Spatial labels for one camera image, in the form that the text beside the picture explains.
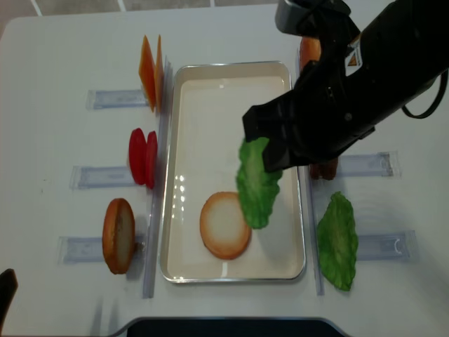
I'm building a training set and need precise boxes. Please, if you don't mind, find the green lettuce leaf front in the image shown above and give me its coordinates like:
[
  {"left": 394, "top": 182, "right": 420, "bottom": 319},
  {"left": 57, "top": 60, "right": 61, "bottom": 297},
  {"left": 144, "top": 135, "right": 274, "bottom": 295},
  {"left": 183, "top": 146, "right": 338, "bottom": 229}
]
[{"left": 236, "top": 137, "right": 283, "bottom": 230}]

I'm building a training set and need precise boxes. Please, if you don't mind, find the bread slice on tray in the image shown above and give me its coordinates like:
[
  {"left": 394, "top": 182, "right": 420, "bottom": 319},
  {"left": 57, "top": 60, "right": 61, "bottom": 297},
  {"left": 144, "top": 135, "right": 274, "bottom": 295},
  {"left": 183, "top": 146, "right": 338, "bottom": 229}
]
[{"left": 199, "top": 192, "right": 252, "bottom": 260}]

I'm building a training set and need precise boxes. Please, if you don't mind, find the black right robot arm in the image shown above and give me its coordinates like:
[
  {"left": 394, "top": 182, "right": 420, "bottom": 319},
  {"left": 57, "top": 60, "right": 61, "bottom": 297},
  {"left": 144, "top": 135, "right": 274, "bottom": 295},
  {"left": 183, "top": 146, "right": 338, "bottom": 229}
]
[{"left": 243, "top": 1, "right": 448, "bottom": 172}]

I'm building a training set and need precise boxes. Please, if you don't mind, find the brown meat patty right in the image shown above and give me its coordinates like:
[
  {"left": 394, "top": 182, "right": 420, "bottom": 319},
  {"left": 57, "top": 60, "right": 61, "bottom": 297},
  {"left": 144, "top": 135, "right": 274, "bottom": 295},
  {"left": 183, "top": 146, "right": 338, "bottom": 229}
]
[{"left": 320, "top": 158, "right": 338, "bottom": 180}]

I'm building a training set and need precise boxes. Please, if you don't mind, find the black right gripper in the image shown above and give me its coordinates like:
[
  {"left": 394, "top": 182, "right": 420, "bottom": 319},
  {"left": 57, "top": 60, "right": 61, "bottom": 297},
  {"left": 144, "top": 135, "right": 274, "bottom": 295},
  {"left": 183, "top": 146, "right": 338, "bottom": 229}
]
[{"left": 242, "top": 20, "right": 375, "bottom": 173}]

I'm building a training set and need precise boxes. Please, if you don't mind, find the black cable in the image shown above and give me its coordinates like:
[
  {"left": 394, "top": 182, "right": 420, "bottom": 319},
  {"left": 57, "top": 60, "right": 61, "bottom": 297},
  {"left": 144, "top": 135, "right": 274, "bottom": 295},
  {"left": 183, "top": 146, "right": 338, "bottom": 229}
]
[{"left": 401, "top": 70, "right": 445, "bottom": 119}]

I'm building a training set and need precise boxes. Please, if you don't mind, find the clear bread holder strip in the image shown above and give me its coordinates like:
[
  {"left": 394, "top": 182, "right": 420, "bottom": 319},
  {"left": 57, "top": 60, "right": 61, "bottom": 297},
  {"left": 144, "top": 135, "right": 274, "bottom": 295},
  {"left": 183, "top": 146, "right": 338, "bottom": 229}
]
[{"left": 57, "top": 233, "right": 147, "bottom": 265}]

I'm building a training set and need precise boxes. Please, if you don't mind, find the red tomato slice right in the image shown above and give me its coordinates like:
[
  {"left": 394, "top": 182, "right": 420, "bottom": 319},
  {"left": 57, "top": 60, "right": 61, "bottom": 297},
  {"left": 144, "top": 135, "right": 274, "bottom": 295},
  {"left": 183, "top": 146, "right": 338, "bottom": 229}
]
[{"left": 145, "top": 131, "right": 158, "bottom": 190}]

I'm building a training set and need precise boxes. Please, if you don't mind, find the red tomato slice left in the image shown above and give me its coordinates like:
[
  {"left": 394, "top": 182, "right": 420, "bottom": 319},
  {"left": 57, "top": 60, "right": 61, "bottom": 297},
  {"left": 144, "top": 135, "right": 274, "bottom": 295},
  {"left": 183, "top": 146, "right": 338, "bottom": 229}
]
[{"left": 128, "top": 128, "right": 147, "bottom": 185}]

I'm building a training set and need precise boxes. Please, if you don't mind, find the white metal tray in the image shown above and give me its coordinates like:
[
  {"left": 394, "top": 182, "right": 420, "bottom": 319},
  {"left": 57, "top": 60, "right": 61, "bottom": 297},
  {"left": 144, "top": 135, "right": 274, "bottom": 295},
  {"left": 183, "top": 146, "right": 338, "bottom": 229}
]
[{"left": 160, "top": 61, "right": 306, "bottom": 283}]

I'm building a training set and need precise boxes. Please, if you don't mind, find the orange cheese slice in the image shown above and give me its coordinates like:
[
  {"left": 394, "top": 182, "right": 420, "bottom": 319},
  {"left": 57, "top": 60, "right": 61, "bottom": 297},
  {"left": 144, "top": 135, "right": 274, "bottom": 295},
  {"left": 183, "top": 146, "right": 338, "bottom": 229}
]
[
  {"left": 138, "top": 35, "right": 156, "bottom": 112},
  {"left": 154, "top": 35, "right": 164, "bottom": 113}
]

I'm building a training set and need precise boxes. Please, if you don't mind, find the orange cheese slice left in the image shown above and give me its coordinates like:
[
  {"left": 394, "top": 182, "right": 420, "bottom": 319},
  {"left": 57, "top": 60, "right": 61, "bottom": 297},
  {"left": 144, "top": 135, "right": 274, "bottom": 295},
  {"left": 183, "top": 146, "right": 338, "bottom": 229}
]
[{"left": 138, "top": 35, "right": 156, "bottom": 112}]

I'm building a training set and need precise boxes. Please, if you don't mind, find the red tomato slice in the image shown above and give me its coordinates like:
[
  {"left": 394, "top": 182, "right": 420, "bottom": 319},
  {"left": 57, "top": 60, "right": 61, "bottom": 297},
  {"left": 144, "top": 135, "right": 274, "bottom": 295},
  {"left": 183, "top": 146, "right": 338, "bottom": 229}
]
[
  {"left": 128, "top": 128, "right": 147, "bottom": 185},
  {"left": 145, "top": 131, "right": 158, "bottom": 190}
]

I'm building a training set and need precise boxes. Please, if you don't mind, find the bun slice left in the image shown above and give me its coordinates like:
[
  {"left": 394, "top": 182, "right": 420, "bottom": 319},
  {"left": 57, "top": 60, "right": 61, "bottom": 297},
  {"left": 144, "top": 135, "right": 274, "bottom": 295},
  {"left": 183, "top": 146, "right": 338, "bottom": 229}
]
[{"left": 299, "top": 37, "right": 321, "bottom": 72}]

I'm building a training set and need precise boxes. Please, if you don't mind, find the green lettuce leaf rear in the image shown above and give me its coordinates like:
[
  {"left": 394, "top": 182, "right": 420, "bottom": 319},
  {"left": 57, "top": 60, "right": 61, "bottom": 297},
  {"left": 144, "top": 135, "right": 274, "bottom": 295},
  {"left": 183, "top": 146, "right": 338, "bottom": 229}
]
[{"left": 317, "top": 192, "right": 358, "bottom": 291}]

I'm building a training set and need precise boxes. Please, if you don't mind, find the standing bread slice left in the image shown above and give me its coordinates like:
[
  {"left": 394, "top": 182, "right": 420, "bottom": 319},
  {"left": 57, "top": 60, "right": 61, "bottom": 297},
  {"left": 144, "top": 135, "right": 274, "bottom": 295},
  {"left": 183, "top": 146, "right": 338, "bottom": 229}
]
[{"left": 102, "top": 198, "right": 135, "bottom": 275}]

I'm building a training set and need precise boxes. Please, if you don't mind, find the green lettuce leaf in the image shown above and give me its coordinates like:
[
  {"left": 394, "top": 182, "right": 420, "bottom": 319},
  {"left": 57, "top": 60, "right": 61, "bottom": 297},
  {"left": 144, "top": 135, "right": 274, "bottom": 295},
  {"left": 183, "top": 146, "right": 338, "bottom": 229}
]
[
  {"left": 317, "top": 192, "right": 358, "bottom": 291},
  {"left": 236, "top": 137, "right": 283, "bottom": 230}
]

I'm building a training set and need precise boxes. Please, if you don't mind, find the clear holder rail left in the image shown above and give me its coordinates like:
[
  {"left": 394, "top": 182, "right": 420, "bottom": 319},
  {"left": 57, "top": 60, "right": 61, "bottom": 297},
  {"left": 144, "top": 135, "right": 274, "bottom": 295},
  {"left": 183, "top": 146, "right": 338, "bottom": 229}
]
[{"left": 142, "top": 58, "right": 174, "bottom": 299}]

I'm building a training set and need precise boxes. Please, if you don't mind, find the clear patty holder strip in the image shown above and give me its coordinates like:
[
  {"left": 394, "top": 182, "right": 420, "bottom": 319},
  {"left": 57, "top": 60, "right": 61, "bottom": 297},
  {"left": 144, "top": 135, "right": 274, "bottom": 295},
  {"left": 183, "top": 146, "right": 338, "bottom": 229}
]
[{"left": 336, "top": 151, "right": 401, "bottom": 178}]

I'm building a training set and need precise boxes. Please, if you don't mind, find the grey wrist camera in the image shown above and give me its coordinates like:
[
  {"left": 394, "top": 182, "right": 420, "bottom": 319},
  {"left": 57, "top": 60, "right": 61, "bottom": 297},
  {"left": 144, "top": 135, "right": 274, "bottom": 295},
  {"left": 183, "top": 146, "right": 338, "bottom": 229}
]
[{"left": 275, "top": 0, "right": 351, "bottom": 38}]

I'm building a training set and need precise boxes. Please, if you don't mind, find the clear tomato holder strip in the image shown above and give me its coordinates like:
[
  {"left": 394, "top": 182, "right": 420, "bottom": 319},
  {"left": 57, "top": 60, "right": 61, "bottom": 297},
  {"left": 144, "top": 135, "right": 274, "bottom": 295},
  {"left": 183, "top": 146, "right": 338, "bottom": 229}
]
[{"left": 69, "top": 166, "right": 136, "bottom": 190}]

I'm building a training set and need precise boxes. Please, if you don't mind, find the clear lettuce holder strip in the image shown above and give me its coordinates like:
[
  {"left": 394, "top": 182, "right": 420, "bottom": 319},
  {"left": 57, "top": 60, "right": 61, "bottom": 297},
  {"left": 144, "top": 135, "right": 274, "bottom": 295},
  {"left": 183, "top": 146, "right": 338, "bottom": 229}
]
[{"left": 357, "top": 230, "right": 419, "bottom": 262}]

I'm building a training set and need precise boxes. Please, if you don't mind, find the clear cheese holder strip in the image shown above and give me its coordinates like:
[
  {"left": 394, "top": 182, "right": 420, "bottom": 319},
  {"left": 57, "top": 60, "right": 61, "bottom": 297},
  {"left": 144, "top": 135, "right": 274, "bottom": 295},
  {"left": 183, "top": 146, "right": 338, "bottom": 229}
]
[{"left": 86, "top": 89, "right": 149, "bottom": 110}]

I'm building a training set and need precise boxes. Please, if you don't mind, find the black left robot part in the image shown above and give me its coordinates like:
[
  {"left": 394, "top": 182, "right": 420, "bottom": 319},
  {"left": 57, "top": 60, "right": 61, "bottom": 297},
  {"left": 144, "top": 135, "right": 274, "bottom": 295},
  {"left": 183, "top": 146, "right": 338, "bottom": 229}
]
[{"left": 0, "top": 268, "right": 18, "bottom": 331}]

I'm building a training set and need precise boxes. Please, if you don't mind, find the orange cheese slice right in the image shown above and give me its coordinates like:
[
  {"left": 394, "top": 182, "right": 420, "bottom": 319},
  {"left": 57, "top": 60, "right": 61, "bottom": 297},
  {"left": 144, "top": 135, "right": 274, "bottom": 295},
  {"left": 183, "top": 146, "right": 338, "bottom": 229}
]
[{"left": 154, "top": 35, "right": 164, "bottom": 113}]

